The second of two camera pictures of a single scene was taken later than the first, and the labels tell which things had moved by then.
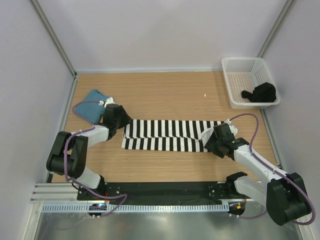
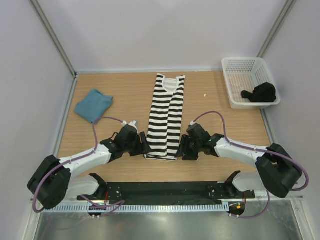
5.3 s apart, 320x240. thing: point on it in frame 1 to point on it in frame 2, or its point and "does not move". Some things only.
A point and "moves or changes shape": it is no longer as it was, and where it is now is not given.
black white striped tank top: (169, 135) moves or changes shape
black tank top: (264, 93) does not move
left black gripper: (126, 118) to (145, 147)
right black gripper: (210, 145) to (183, 149)
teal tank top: (93, 112) does not move
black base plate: (158, 192) does not move
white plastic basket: (242, 74) does not move
